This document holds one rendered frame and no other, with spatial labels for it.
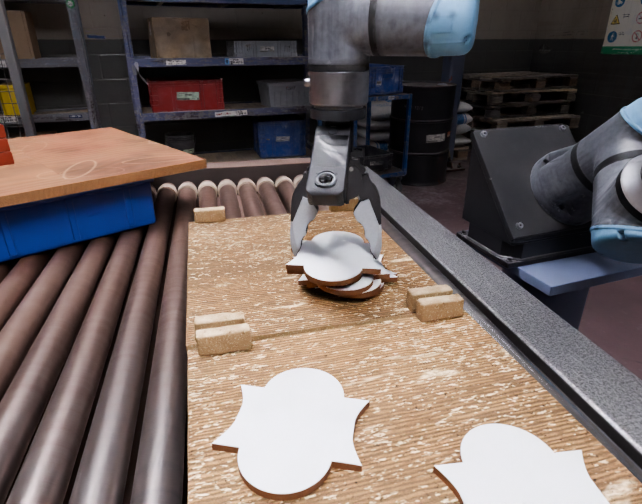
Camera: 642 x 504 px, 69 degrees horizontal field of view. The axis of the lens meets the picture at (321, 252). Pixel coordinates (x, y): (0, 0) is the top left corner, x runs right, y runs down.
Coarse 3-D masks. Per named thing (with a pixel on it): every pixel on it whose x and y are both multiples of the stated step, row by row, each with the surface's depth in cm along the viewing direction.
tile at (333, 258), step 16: (304, 240) 69; (320, 240) 69; (336, 240) 69; (352, 240) 69; (304, 256) 65; (320, 256) 65; (336, 256) 65; (352, 256) 65; (368, 256) 65; (304, 272) 62; (320, 272) 61; (336, 272) 61; (352, 272) 61; (368, 272) 62
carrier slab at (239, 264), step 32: (192, 224) 88; (224, 224) 88; (256, 224) 88; (288, 224) 88; (320, 224) 88; (352, 224) 88; (192, 256) 75; (224, 256) 75; (256, 256) 75; (288, 256) 75; (384, 256) 75; (192, 288) 66; (224, 288) 66; (256, 288) 66; (288, 288) 66; (384, 288) 66; (192, 320) 58; (256, 320) 58; (288, 320) 58; (320, 320) 58; (352, 320) 58; (384, 320) 59
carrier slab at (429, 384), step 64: (448, 320) 58; (192, 384) 47; (256, 384) 47; (384, 384) 47; (448, 384) 47; (512, 384) 47; (192, 448) 40; (384, 448) 40; (448, 448) 40; (576, 448) 40
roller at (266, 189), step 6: (258, 180) 124; (264, 180) 120; (270, 180) 121; (258, 186) 120; (264, 186) 117; (270, 186) 117; (258, 192) 121; (264, 192) 114; (270, 192) 112; (276, 192) 114; (264, 198) 111; (270, 198) 108; (276, 198) 108; (264, 204) 109; (270, 204) 105; (276, 204) 104; (282, 204) 107; (270, 210) 102; (276, 210) 100; (282, 210) 101
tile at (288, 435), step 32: (288, 384) 46; (320, 384) 46; (256, 416) 42; (288, 416) 42; (320, 416) 42; (352, 416) 42; (224, 448) 39; (256, 448) 39; (288, 448) 39; (320, 448) 39; (352, 448) 39; (256, 480) 36; (288, 480) 36; (320, 480) 36
